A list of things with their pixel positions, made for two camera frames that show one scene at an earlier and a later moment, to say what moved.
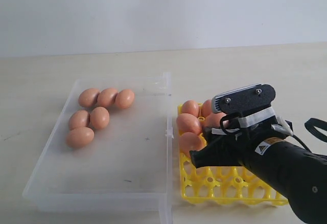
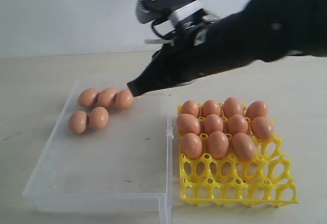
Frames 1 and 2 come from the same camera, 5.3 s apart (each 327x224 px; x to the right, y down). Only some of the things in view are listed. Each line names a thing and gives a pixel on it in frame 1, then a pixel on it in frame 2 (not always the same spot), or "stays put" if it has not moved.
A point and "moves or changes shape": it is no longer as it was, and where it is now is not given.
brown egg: x=80 y=137 moves or changes shape
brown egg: x=189 y=141 stays put
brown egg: x=99 y=117 stays put
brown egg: x=79 y=119 stays put
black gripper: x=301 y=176 → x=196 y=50
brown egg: x=190 y=107 stays put
